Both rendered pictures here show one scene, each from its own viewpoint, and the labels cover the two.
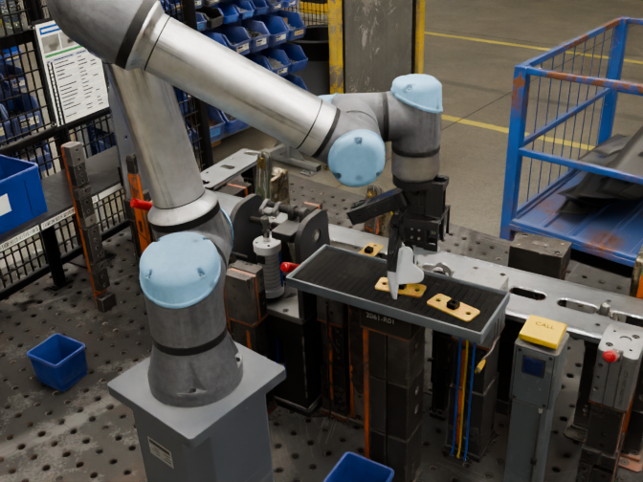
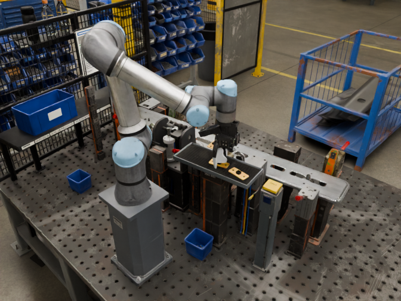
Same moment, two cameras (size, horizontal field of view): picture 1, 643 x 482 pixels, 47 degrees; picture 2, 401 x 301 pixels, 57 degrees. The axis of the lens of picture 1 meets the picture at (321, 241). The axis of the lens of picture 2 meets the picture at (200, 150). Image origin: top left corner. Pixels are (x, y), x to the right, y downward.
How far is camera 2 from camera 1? 34 cm
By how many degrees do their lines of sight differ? 5
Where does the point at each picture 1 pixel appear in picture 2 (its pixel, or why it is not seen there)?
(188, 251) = (131, 146)
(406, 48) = (254, 36)
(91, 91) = not seen: hidden behind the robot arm
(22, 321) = (64, 162)
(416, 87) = (225, 86)
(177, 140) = (130, 100)
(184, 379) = (127, 194)
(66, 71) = not seen: hidden behind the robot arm
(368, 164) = (201, 118)
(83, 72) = not seen: hidden behind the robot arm
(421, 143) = (227, 108)
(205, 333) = (136, 177)
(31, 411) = (67, 201)
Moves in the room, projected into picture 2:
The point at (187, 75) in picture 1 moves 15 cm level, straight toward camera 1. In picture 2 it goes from (132, 80) to (131, 100)
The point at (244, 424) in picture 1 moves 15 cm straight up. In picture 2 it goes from (151, 214) to (148, 184)
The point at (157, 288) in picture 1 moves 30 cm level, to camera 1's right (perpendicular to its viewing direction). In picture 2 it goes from (119, 159) to (200, 161)
